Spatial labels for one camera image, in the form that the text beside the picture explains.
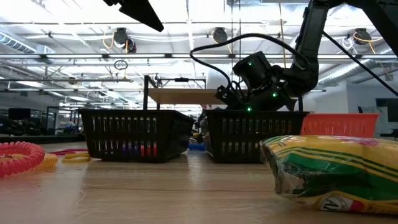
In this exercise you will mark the black computer monitor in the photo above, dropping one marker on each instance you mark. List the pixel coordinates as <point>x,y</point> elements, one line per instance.
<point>393,110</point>
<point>19,113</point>

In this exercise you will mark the white globe lamp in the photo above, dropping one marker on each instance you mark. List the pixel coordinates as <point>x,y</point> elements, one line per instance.
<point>311,105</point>

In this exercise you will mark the yellow rubber band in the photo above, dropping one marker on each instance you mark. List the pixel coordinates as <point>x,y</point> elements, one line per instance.
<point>76,159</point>

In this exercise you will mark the orange slotted plastic basket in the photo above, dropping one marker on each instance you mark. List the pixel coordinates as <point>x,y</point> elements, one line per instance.
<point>339,124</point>

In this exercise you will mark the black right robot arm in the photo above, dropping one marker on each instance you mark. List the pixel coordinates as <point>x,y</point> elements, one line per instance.
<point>311,37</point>

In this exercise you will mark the grey draped cover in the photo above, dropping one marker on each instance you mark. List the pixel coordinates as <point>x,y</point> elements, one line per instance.
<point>373,109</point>

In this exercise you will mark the black slotted plastic basket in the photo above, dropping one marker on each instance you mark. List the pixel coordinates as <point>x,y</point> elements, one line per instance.
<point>127,116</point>
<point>255,116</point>

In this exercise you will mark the silver ventilation duct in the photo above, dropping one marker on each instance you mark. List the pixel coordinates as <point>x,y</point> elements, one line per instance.
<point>342,73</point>
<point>15,42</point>

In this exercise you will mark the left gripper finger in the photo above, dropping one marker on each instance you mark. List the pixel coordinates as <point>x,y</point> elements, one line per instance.
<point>140,12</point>

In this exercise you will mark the red rubber band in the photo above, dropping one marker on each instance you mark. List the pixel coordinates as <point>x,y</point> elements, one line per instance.
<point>66,152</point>

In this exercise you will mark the long ceiling light rail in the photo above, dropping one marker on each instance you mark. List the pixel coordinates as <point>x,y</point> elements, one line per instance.
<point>140,56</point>

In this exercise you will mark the yellow green crayon pack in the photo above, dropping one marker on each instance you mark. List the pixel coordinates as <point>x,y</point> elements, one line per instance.
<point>335,168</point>

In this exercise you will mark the wooden shelf riser black legs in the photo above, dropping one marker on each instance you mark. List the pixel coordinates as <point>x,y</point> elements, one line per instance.
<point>183,96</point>

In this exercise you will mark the dark background table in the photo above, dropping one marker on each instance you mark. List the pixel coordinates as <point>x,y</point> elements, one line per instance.
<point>46,139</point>

